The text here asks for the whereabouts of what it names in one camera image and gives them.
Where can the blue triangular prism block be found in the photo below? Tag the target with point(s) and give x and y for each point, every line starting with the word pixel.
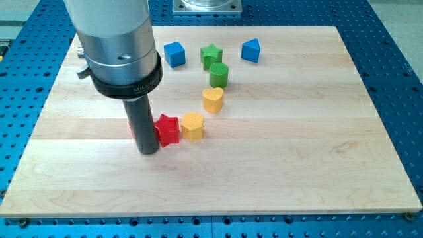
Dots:
pixel 250 50

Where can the light wooden board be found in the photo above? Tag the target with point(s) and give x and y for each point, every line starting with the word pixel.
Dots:
pixel 297 134

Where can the yellow heart block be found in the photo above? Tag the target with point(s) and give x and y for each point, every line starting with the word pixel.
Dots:
pixel 212 99

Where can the red block behind rod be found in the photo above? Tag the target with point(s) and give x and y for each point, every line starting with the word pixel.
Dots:
pixel 131 129

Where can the red star block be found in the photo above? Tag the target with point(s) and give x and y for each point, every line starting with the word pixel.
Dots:
pixel 167 130

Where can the blue cube block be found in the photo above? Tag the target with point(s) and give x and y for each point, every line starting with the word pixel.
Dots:
pixel 174 54

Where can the yellow hexagon block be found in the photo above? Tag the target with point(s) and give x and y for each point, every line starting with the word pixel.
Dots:
pixel 192 126

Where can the green star block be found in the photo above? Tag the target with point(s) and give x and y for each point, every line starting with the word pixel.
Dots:
pixel 210 55

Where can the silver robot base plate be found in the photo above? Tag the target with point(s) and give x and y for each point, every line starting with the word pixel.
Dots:
pixel 207 6

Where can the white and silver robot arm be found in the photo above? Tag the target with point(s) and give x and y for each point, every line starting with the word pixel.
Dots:
pixel 119 46

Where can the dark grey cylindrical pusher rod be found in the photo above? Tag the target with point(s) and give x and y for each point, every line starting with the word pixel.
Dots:
pixel 139 114

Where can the green cylinder block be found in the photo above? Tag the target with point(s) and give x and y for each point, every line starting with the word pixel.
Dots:
pixel 219 75

